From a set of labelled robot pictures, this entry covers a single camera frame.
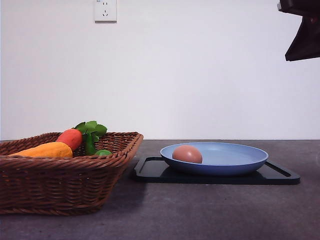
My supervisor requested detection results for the brown wicker basket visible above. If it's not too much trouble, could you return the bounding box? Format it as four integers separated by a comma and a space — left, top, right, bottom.
0, 132, 143, 216

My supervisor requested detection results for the yellow-orange toy vegetable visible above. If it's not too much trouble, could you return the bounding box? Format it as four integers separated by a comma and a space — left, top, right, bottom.
8, 142, 73, 158

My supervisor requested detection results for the blue plate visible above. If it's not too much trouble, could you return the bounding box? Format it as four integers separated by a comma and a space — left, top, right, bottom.
160, 142, 269, 177

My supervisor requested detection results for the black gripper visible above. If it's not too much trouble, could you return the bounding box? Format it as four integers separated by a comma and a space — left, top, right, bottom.
277, 0, 320, 62

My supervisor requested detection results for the brown egg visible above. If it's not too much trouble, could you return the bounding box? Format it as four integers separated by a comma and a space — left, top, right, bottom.
172, 144, 203, 163

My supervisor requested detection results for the green toy chili pepper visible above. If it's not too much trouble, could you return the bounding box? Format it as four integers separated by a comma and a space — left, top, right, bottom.
82, 133, 112, 157

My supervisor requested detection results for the white wall socket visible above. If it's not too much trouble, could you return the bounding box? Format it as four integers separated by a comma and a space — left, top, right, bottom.
94, 0, 117, 24

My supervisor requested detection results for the orange toy carrot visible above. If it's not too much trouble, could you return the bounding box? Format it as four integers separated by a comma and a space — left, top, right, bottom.
56, 120, 108, 151

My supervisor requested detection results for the black tray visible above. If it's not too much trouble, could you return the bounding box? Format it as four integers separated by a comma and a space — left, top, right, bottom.
130, 157, 300, 185

